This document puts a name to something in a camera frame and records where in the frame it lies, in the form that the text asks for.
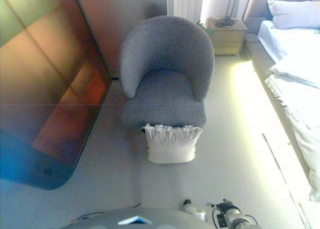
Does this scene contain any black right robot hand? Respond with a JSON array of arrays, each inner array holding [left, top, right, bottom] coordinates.
[[207, 198, 237, 213]]

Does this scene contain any white fringed cushion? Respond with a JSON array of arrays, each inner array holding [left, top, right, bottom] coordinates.
[[141, 123, 203, 164]]

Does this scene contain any white fringed blanket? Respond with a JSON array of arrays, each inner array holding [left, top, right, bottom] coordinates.
[[264, 68, 320, 203]]

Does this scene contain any grey fabric armchair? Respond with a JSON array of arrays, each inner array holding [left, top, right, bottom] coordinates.
[[118, 15, 215, 130]]

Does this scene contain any light wooden nightstand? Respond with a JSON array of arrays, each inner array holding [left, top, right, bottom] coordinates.
[[205, 16, 249, 57]]

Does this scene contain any white bedsheet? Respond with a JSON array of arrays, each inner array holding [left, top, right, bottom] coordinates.
[[257, 20, 320, 90]]

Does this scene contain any green potted plant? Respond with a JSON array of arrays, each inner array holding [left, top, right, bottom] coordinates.
[[196, 20, 216, 38]]

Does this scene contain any white pillow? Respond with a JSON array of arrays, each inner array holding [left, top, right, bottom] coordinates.
[[266, 0, 320, 30]]

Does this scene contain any grey padded headboard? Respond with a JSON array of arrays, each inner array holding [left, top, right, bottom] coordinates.
[[242, 0, 320, 22]]

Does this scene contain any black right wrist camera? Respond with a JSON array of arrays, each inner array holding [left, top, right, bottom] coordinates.
[[215, 212, 227, 227]]

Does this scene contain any thin grey floor cable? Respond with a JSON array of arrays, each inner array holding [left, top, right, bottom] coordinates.
[[76, 202, 142, 220]]

